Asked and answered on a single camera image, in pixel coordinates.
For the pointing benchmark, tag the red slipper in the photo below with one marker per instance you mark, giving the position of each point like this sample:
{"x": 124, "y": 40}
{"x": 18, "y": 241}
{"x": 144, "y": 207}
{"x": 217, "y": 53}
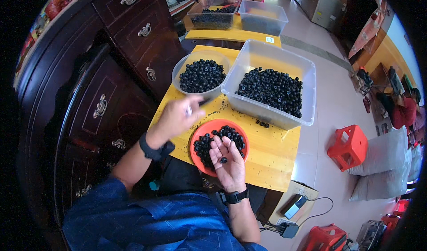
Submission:
{"x": 367, "y": 104}

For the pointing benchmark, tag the wooden desk with items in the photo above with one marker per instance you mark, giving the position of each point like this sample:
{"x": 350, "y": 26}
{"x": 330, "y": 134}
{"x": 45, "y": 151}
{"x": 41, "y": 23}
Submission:
{"x": 387, "y": 62}

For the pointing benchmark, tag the clear plastic bin with beads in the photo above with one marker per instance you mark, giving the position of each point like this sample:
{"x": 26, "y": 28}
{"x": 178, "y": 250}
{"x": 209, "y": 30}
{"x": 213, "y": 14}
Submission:
{"x": 213, "y": 17}
{"x": 263, "y": 19}

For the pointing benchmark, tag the black wrist band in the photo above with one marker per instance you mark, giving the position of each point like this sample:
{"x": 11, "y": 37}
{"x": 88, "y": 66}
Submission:
{"x": 155, "y": 150}
{"x": 234, "y": 196}

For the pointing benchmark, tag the orange plastic bowl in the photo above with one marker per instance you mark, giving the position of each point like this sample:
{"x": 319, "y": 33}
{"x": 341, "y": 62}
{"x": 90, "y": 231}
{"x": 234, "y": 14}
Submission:
{"x": 208, "y": 128}

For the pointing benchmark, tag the clutter of red packages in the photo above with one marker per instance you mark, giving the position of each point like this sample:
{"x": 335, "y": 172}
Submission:
{"x": 50, "y": 14}

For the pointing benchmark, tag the white metal cabinet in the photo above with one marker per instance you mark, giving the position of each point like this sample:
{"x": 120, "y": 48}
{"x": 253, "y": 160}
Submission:
{"x": 320, "y": 5}

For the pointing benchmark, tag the cardboard box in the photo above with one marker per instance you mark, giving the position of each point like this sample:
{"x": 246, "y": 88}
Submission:
{"x": 308, "y": 191}

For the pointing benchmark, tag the red plastic stool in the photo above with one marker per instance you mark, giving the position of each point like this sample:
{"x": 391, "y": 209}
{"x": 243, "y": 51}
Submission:
{"x": 323, "y": 239}
{"x": 348, "y": 147}

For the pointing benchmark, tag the small teal object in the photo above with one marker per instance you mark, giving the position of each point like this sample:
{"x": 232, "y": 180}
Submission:
{"x": 154, "y": 185}

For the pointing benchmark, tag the person's left hand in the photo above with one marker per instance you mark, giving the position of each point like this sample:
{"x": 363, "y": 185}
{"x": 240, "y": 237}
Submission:
{"x": 173, "y": 117}

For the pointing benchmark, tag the pile of black beads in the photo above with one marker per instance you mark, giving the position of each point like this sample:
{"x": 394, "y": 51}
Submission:
{"x": 204, "y": 147}
{"x": 272, "y": 89}
{"x": 202, "y": 75}

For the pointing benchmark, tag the round clear plastic bowl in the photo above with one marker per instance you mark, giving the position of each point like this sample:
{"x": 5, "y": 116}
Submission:
{"x": 186, "y": 65}

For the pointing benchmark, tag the dark wooden cabinet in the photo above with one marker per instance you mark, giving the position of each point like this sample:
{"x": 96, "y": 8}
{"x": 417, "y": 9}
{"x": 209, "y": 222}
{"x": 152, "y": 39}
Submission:
{"x": 100, "y": 84}

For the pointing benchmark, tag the grey power adapter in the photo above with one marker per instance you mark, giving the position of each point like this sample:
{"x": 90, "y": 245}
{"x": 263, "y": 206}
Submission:
{"x": 288, "y": 230}

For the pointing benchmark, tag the black and white power bank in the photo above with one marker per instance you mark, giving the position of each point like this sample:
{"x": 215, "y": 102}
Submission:
{"x": 293, "y": 207}

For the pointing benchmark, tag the large clear plastic bin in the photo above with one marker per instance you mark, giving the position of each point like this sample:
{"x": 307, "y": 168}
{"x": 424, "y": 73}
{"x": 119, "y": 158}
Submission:
{"x": 267, "y": 55}

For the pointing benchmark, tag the grey plastic crate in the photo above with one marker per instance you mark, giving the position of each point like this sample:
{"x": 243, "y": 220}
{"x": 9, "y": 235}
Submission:
{"x": 370, "y": 234}

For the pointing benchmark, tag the orange pink cloth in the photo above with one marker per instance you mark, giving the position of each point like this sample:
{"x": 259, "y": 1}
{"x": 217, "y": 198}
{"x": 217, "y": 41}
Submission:
{"x": 367, "y": 30}

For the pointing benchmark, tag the person's body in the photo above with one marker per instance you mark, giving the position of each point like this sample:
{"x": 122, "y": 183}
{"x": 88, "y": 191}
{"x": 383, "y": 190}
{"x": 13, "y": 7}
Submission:
{"x": 150, "y": 221}

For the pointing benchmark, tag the thin dark pick tool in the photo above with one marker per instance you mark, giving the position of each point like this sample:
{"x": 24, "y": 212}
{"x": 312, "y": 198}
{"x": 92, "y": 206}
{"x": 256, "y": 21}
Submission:
{"x": 206, "y": 101}

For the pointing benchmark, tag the stack of papers and items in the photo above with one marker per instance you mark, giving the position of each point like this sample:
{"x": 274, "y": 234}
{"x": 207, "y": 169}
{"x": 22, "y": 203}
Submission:
{"x": 178, "y": 2}

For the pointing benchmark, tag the person's left fingers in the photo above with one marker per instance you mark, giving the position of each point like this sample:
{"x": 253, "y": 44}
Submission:
{"x": 195, "y": 108}

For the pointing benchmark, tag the stack of red stools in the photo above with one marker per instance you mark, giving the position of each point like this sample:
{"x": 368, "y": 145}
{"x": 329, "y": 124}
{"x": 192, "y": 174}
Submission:
{"x": 397, "y": 214}

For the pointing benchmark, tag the person's right hand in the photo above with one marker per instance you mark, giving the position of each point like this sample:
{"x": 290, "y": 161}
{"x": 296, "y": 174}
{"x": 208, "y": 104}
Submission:
{"x": 231, "y": 171}

